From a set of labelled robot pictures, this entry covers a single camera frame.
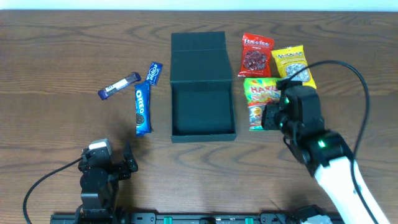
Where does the Haribo gummy candy bag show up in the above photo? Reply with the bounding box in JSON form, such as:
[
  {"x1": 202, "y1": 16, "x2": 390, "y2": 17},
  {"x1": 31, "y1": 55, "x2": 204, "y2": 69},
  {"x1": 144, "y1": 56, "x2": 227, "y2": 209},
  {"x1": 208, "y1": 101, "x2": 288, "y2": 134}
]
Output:
[{"x1": 243, "y1": 78, "x2": 280, "y2": 131}]

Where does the yellow candy bag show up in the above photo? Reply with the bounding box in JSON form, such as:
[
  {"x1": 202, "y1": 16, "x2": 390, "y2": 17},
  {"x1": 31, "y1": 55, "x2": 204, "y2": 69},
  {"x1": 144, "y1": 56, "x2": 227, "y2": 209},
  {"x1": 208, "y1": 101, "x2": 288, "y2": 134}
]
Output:
[{"x1": 271, "y1": 45, "x2": 317, "y2": 88}]

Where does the red candy bag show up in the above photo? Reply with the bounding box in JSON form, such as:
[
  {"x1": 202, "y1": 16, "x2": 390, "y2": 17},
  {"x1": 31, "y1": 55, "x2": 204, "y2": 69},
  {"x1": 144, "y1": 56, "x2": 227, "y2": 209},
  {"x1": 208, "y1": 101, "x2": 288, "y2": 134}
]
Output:
[{"x1": 238, "y1": 32, "x2": 274, "y2": 78}]

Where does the blue Oreo cookie pack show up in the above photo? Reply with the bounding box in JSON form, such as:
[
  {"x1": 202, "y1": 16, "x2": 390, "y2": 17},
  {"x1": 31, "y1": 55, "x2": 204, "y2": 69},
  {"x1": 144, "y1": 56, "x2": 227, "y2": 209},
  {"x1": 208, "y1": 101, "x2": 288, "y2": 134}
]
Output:
[{"x1": 135, "y1": 82, "x2": 151, "y2": 136}]

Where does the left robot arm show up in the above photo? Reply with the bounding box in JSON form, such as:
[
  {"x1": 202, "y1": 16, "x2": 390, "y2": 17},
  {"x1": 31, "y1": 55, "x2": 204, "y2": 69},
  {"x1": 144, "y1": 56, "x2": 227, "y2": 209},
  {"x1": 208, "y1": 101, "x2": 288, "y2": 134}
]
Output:
[{"x1": 75, "y1": 139, "x2": 138, "y2": 223}]

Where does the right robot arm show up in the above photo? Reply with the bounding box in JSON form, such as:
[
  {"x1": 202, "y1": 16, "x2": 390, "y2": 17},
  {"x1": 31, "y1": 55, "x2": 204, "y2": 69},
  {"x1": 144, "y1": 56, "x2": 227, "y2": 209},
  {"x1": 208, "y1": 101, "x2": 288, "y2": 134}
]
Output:
[{"x1": 262, "y1": 85, "x2": 389, "y2": 223}]

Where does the blue Eclipse mint pack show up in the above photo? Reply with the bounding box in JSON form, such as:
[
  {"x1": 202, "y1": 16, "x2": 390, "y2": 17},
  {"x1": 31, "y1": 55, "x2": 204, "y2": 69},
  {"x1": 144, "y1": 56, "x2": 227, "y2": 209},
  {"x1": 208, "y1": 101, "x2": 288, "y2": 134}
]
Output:
[{"x1": 146, "y1": 62, "x2": 163, "y2": 86}]

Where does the dark green gift box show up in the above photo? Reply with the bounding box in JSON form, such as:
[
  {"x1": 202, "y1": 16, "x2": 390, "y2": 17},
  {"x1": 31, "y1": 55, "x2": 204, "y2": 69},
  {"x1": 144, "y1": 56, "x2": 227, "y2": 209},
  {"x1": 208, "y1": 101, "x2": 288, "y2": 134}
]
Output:
[{"x1": 170, "y1": 32, "x2": 236, "y2": 143}]

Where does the purple white candy bar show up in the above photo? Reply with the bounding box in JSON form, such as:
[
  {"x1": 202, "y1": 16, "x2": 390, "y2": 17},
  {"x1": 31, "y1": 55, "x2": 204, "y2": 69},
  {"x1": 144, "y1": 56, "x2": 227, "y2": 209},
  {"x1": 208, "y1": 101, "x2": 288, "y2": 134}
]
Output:
[{"x1": 97, "y1": 72, "x2": 141, "y2": 100}]

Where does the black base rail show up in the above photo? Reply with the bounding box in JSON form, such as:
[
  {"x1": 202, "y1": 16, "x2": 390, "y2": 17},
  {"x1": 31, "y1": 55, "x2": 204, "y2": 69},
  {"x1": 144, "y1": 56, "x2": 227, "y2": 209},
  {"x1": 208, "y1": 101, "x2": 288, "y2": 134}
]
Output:
[{"x1": 49, "y1": 212, "x2": 343, "y2": 224}]

